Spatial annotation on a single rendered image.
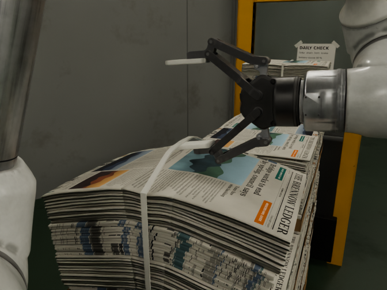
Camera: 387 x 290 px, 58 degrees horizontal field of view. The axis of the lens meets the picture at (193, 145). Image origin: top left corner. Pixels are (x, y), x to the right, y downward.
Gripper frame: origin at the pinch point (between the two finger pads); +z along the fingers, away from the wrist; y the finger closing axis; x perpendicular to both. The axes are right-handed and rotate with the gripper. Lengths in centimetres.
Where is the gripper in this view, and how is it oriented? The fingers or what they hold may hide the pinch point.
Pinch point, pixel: (178, 103)
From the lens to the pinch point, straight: 59.9
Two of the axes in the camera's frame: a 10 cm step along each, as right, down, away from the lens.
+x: 3.8, -2.6, 8.9
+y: 0.7, 9.6, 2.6
